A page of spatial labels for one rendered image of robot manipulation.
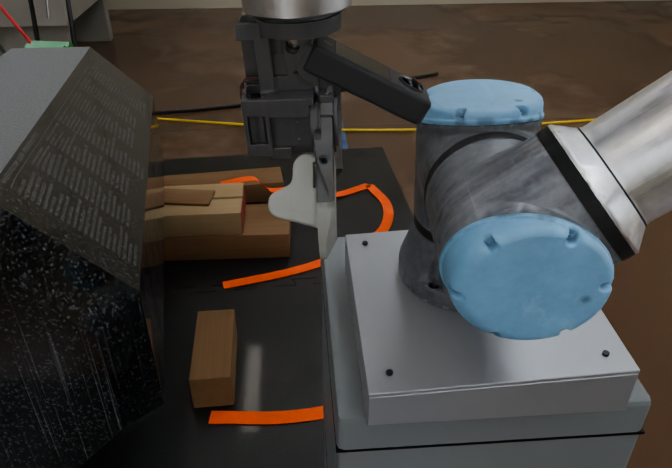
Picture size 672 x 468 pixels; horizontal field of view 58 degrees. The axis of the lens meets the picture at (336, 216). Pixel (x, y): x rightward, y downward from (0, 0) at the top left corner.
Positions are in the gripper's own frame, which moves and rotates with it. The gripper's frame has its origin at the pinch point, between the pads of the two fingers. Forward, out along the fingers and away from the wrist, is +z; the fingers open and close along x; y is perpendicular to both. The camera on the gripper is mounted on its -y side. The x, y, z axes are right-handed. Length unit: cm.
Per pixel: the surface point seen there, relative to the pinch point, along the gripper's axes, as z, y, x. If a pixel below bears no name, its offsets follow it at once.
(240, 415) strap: 110, 37, -65
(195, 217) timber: 89, 65, -141
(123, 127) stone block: 37, 70, -109
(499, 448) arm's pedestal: 35.8, -19.3, 0.4
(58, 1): 51, 199, -343
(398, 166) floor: 116, -16, -229
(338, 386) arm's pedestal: 27.6, 1.2, -2.6
